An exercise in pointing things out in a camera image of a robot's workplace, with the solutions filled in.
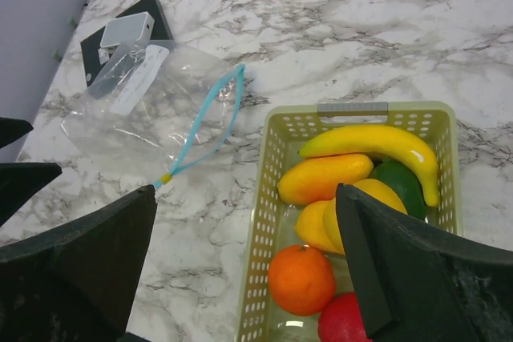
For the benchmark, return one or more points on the yellow toy banana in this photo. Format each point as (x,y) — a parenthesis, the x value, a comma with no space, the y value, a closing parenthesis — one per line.
(376,139)

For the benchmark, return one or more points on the yellow toy lemon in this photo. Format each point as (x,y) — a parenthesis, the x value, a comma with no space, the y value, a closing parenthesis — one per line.
(310,227)

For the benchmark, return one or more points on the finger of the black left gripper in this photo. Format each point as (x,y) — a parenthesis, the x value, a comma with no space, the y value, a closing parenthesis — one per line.
(13,129)
(20,181)

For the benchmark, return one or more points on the yellow toy pear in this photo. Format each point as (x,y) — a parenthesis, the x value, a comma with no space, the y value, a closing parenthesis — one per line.
(372,187)

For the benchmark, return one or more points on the orange toy orange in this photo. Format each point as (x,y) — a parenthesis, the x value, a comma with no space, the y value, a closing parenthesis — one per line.
(301,280)

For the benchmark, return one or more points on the green toy fruit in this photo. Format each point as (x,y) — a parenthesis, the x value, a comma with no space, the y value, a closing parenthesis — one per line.
(404,183)

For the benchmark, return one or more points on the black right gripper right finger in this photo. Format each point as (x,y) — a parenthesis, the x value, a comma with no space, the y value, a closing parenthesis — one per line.
(416,282)

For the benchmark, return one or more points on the clear zip top bag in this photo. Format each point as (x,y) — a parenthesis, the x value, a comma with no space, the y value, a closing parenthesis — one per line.
(155,110)

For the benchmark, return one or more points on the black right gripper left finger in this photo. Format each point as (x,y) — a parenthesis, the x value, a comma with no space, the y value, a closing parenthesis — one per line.
(77,281)

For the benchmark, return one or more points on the red toy apple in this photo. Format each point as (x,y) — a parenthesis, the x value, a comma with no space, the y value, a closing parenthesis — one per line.
(341,320)

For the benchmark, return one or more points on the orange yellow toy mango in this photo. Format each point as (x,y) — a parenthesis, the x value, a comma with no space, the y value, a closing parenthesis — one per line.
(317,179)

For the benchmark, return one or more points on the black flat box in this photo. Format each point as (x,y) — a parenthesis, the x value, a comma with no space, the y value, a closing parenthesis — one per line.
(93,64)

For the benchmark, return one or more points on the small white device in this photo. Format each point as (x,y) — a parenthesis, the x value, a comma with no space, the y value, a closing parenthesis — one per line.
(132,28)

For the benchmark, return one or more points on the pale green plastic basket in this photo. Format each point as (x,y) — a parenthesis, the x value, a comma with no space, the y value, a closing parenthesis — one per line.
(271,226)

